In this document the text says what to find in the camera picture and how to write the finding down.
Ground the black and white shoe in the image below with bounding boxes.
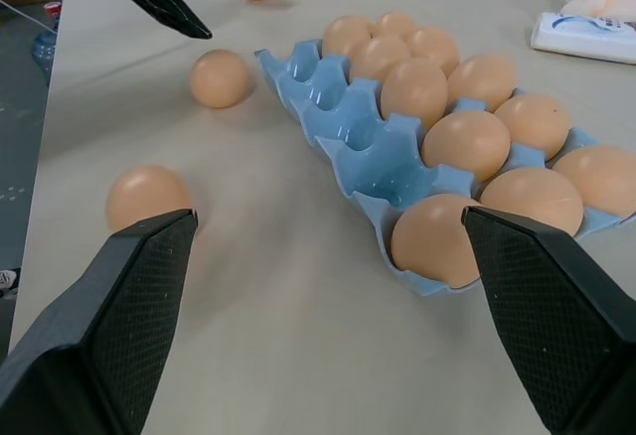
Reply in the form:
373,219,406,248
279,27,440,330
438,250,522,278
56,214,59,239
0,267,22,299

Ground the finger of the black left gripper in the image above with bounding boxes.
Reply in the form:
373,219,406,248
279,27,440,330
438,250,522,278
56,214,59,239
115,0,214,41

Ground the white printed package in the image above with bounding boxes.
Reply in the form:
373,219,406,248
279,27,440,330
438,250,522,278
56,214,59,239
530,11,636,66

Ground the blue water bottle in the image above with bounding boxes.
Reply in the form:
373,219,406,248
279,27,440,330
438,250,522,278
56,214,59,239
31,27,63,74

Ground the white cable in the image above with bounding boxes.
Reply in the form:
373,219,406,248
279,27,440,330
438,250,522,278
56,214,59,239
0,0,57,35

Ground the brown egg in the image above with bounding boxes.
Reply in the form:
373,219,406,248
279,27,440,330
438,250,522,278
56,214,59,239
421,109,513,184
446,53,519,114
322,15,373,59
551,144,636,220
349,36,413,81
493,92,573,162
478,167,585,238
371,11,423,40
406,26,462,77
190,49,250,109
390,193,484,290
380,57,450,131
105,165,194,233

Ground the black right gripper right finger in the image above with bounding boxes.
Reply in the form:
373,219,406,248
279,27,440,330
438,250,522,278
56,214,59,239
461,206,636,435

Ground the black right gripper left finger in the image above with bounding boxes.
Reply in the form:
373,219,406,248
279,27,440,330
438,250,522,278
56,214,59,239
0,208,200,435

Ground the blue plastic egg tray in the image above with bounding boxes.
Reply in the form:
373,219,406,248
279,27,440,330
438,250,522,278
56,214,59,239
253,39,636,299

